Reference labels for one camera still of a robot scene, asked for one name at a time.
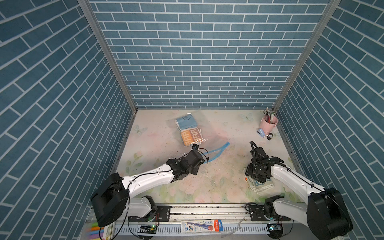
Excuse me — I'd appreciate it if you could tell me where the small metal binder clip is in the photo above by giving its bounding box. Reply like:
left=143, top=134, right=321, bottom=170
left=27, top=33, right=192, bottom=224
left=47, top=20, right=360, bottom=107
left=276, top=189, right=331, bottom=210
left=267, top=133, right=274, bottom=141

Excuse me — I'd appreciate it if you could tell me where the light blue towel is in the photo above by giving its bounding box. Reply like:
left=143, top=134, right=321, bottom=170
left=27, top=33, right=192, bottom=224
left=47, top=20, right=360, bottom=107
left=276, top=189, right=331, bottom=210
left=175, top=113, right=198, bottom=131

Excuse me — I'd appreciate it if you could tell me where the colourful marker set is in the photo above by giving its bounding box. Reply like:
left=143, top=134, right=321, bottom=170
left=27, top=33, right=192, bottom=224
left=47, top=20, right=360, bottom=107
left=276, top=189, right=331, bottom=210
left=87, top=223, right=104, bottom=240

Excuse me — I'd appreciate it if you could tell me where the clear vacuum bag blue zipper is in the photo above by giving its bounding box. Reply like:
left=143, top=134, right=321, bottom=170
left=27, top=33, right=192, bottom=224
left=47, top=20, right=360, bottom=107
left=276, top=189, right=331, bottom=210
left=167, top=110, right=230, bottom=163

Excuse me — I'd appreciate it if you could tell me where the pale green bunny towel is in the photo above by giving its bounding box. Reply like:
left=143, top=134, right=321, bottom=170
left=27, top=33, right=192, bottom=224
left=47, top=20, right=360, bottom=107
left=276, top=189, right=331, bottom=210
left=244, top=168, right=275, bottom=195

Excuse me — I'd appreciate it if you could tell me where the pink pen cup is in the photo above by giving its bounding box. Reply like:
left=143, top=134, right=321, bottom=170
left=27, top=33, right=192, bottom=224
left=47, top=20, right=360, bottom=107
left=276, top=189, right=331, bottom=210
left=259, top=109, right=278, bottom=137

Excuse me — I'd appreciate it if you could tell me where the aluminium mounting rail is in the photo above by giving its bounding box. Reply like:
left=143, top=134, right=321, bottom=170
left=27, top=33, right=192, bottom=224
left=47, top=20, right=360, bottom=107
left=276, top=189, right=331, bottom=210
left=81, top=203, right=315, bottom=240

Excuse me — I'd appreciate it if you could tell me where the small blue white eraser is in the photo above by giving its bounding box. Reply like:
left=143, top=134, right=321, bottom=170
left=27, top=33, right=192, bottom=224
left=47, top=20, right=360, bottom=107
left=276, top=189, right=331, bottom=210
left=257, top=129, right=266, bottom=138

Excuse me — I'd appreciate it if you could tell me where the red blue packaged item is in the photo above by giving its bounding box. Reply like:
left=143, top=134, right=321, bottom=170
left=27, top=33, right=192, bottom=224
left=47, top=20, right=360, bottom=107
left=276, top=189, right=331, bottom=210
left=181, top=219, right=224, bottom=233

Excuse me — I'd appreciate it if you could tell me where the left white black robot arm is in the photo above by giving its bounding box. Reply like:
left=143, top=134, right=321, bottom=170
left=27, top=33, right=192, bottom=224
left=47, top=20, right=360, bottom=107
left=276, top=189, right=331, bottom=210
left=91, top=150, right=209, bottom=227

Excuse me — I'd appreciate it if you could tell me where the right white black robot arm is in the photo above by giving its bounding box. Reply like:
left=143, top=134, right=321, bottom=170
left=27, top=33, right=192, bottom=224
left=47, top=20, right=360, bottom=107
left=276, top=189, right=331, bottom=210
left=246, top=142, right=354, bottom=240

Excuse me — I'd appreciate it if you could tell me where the orange white towel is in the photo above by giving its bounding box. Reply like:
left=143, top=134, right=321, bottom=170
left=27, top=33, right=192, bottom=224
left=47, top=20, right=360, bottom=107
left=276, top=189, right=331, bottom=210
left=181, top=127, right=205, bottom=147

